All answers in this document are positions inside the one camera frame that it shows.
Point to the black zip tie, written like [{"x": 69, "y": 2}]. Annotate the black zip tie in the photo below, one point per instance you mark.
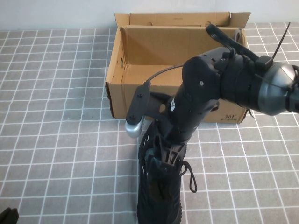
[{"x": 277, "y": 49}]

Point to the grey checked tablecloth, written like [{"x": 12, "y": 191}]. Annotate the grey checked tablecloth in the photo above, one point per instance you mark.
[{"x": 58, "y": 140}]

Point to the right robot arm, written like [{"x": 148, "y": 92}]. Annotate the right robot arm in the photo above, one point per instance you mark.
[{"x": 240, "y": 77}]

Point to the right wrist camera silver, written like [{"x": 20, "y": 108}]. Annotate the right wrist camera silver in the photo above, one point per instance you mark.
[{"x": 133, "y": 130}]

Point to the black knit sneaker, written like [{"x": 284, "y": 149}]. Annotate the black knit sneaker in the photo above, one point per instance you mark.
[{"x": 158, "y": 200}]

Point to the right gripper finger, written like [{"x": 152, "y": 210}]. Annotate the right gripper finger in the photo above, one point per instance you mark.
[
  {"x": 158, "y": 147},
  {"x": 175, "y": 154}
]

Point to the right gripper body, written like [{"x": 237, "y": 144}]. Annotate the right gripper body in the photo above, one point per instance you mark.
[{"x": 184, "y": 116}]

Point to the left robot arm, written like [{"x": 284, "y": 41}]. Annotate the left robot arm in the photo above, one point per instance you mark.
[{"x": 8, "y": 217}]

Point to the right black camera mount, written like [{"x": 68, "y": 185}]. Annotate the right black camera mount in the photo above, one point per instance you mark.
[{"x": 140, "y": 102}]

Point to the brown cardboard shoe box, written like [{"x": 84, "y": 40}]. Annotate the brown cardboard shoe box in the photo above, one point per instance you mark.
[{"x": 149, "y": 46}]

